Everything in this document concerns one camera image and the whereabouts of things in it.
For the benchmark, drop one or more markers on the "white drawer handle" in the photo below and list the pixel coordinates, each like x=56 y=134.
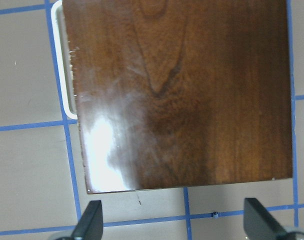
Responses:
x=62 y=53

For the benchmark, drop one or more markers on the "dark wooden drawer cabinet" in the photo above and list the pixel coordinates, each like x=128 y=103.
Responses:
x=179 y=93

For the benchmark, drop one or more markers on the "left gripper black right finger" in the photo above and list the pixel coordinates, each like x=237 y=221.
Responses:
x=259 y=224

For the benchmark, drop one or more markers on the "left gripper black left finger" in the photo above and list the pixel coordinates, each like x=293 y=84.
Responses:
x=90 y=225

